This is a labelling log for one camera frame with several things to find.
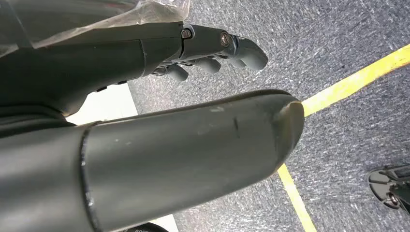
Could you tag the dark grey robot foot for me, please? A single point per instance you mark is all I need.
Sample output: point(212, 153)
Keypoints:
point(384, 189)

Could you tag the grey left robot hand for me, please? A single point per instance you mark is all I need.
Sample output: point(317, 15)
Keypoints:
point(179, 153)

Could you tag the clear plastic film wrap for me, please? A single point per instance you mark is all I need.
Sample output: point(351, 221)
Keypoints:
point(147, 12)

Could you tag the yellow floor tape line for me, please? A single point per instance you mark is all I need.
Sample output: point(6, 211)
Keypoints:
point(355, 80)

